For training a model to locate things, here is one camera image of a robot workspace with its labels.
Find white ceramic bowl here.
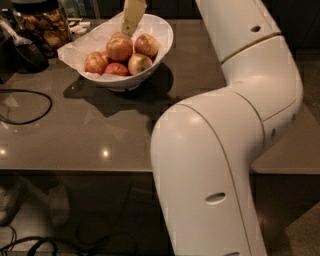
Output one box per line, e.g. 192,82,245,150
75,14,173,91

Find small white items behind bowl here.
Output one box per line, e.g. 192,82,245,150
69,21,91,35

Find white paper liner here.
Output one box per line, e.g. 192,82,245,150
56,6,144,80

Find black cable on table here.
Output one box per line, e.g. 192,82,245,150
0,89,53,126

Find black round appliance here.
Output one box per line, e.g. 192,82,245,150
0,16,49,73

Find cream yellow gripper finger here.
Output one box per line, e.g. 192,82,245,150
121,0,147,37

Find front low red apple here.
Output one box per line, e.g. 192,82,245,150
105,62,129,76

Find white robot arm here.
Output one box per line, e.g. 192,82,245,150
151,0,303,256

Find glass jar of chips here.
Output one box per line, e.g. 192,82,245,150
10,0,72,58

